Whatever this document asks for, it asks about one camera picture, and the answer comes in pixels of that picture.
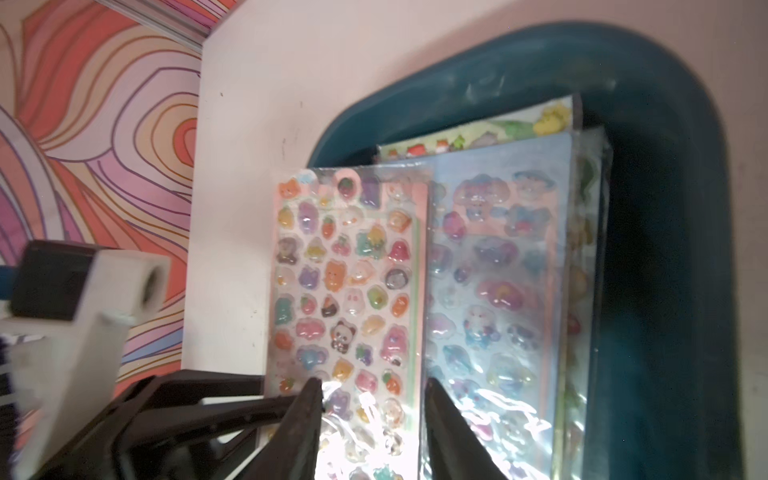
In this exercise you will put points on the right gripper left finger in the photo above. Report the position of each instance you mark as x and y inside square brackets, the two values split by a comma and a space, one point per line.
[294, 438]

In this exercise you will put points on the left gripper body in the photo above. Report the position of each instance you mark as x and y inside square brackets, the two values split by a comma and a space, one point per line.
[189, 424]

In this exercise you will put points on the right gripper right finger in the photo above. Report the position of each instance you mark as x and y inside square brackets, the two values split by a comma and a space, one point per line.
[454, 450]

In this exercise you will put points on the pink sticker sheet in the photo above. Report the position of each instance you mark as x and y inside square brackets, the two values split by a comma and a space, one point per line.
[347, 308]

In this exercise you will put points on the teal storage box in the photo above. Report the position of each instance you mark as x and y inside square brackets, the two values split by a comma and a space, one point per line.
[665, 403]

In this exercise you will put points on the blue sticker sheet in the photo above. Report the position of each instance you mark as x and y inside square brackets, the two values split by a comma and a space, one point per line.
[497, 259]

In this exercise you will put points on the green animal sticker sheet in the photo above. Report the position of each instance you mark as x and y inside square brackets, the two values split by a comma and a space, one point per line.
[592, 161]

